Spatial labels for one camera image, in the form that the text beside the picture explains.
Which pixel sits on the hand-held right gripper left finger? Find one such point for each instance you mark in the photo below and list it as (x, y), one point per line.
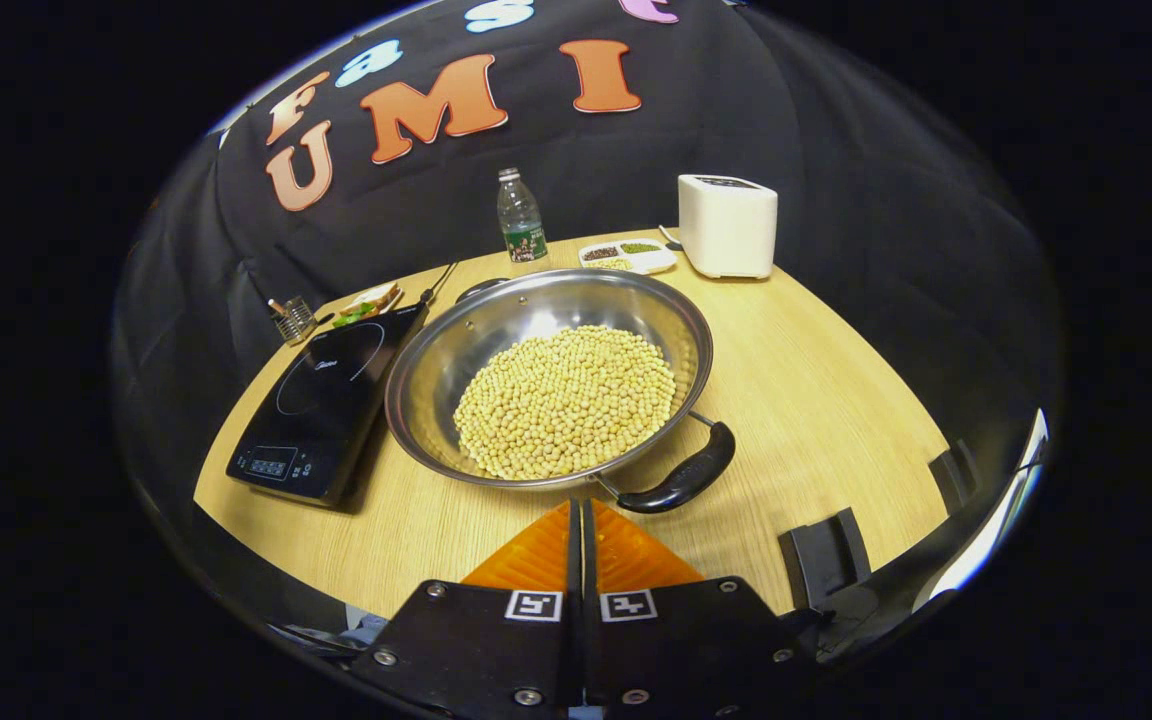
(481, 650)

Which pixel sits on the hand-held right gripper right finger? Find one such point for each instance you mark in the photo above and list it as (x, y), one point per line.
(686, 650)

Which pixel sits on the pile of yellow soybeans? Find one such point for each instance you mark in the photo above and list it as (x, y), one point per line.
(566, 400)

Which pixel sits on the black induction cooktop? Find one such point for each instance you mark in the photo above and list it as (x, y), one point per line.
(321, 400)

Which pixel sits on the stainless steel pot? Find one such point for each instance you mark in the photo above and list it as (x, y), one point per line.
(496, 320)

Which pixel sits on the plate with sandwich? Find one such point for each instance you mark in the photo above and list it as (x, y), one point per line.
(366, 303)

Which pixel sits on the small clear glass cup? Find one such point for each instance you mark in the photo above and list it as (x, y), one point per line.
(293, 320)

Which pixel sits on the white divided bean plate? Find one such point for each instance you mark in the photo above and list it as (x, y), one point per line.
(651, 260)

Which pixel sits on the white toaster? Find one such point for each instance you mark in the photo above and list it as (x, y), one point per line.
(726, 230)

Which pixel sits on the clear plastic water bottle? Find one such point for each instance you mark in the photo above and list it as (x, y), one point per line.
(521, 225)

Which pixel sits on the black backdrop cloth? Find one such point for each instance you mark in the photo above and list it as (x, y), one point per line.
(836, 150)

